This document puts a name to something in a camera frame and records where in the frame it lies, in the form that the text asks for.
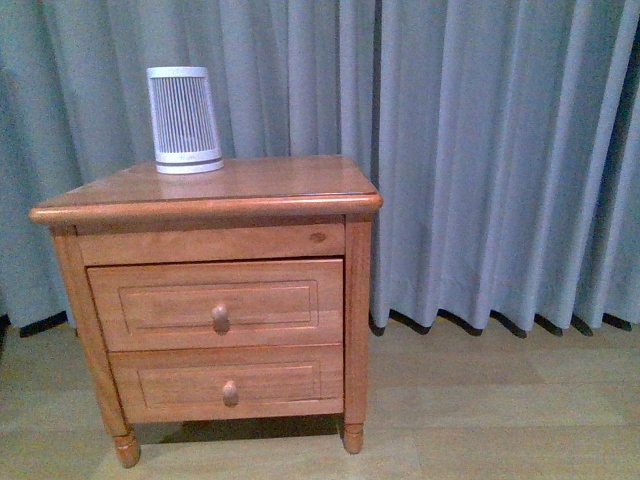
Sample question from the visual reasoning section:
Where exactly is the wooden drawer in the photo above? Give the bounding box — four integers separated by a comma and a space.
110, 345, 343, 423
88, 259, 343, 351

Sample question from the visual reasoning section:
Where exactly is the white ribbed air purifier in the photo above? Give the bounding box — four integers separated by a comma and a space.
146, 66, 224, 175

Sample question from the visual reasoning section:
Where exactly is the grey curtain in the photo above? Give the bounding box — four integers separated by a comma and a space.
1, 1, 639, 330

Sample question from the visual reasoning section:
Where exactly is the wooden nightstand frame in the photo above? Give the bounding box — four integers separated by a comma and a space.
30, 155, 383, 468

